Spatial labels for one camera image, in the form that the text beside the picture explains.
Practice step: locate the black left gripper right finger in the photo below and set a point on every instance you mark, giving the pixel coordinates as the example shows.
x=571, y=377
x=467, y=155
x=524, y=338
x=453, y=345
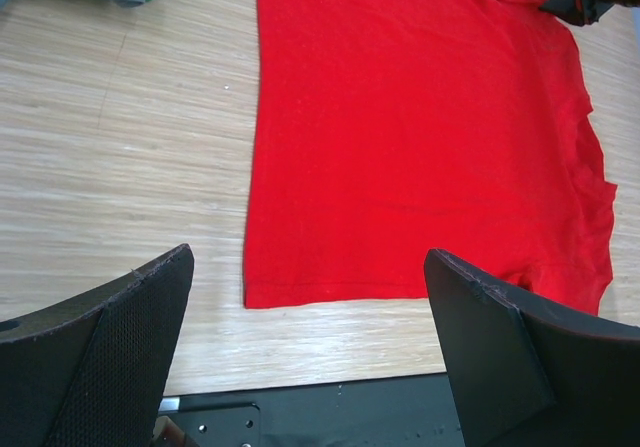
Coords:
x=528, y=371

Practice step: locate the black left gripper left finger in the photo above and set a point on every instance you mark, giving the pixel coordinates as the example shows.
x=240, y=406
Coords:
x=91, y=370

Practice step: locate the red t-shirt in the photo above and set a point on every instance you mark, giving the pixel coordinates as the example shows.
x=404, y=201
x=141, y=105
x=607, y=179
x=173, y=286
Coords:
x=387, y=128

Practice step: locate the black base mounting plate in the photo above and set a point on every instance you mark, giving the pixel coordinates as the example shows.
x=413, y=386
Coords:
x=413, y=410

